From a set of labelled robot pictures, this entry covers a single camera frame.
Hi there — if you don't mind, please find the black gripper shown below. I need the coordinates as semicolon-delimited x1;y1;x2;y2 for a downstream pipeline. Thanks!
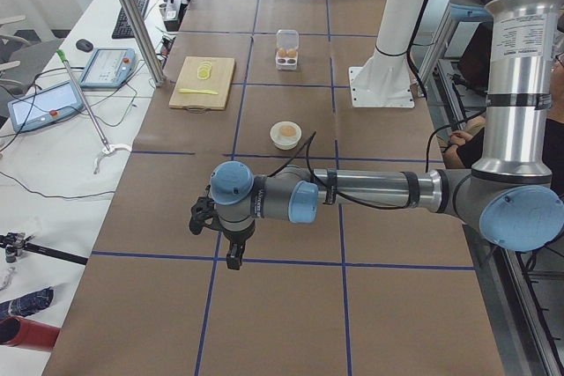
223;226;256;269

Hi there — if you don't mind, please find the brown egg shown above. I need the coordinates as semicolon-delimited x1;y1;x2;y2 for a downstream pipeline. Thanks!
279;125;296;137

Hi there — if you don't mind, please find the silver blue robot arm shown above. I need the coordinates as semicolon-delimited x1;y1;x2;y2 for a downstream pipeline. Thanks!
189;0;563;269

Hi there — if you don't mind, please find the clear plastic egg box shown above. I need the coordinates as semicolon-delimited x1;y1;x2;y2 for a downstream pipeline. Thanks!
275;29;299;70

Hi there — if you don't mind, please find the white bowl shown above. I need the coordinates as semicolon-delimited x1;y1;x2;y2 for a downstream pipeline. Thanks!
270;121;302;151

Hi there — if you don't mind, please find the yellow plastic knife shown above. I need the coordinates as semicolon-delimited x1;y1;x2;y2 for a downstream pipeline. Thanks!
178;88;219;95

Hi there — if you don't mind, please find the wooden cutting board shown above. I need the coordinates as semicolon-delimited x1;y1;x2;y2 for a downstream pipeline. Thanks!
168;56;235;111

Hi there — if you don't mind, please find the blue patterned cloth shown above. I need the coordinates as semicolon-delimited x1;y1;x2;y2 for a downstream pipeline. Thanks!
1;287;54;320

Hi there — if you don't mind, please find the black tripod tool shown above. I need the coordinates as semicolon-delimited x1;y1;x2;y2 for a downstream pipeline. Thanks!
0;232;88;265

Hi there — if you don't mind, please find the teach pendant far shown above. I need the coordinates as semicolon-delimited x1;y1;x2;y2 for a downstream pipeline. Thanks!
79;48;137;90

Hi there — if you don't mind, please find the teach pendant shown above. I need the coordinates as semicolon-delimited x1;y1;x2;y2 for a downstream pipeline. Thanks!
8;81;84;133
79;48;137;90

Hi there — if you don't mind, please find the red cylinder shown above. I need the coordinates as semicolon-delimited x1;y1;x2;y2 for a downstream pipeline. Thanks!
1;316;60;352

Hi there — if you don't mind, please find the teach pendant near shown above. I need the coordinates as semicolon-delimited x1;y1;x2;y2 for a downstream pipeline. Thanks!
8;81;84;133

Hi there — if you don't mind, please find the black keyboard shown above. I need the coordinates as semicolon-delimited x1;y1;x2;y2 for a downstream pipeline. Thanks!
111;0;151;40

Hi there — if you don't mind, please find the seated person black shirt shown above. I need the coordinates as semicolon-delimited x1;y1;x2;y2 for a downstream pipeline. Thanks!
442;52;563;198

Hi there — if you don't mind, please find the black computer mouse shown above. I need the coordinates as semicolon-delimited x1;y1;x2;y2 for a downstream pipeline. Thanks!
75;39;93;53

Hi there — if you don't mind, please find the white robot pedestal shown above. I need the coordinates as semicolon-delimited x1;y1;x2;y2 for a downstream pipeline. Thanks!
349;0;425;108

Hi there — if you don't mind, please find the aluminium frame post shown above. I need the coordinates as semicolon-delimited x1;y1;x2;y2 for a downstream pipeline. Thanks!
119;0;165;87

